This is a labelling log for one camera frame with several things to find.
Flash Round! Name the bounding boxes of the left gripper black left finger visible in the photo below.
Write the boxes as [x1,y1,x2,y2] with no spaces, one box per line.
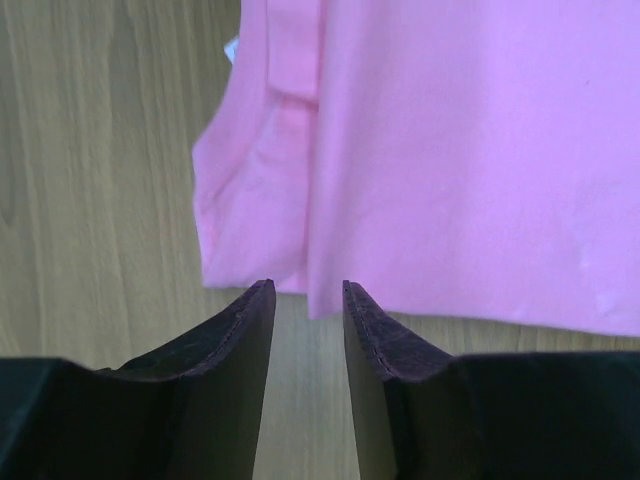
[1,280,276,479]

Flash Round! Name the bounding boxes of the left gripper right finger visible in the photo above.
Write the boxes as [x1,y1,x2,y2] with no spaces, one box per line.
[343,281,639,479]

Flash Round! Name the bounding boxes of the light pink t shirt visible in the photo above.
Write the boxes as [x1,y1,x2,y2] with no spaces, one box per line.
[193,1,639,336]

